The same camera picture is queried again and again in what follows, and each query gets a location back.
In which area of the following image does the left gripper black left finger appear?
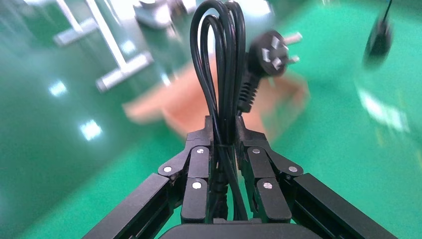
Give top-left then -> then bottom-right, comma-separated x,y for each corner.
82,115 -> 214,239

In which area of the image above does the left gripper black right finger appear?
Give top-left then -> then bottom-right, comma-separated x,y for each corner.
235,115 -> 396,239

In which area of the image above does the black power cord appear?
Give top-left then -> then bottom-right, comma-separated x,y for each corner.
189,0 -> 302,222

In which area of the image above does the black wired computer mouse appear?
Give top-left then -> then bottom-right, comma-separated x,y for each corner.
362,0 -> 395,68

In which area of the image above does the open brown cardboard box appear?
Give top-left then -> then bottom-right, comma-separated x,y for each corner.
123,59 -> 311,139

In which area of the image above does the white metal stand frame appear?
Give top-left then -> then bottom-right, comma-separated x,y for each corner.
23,0 -> 154,93

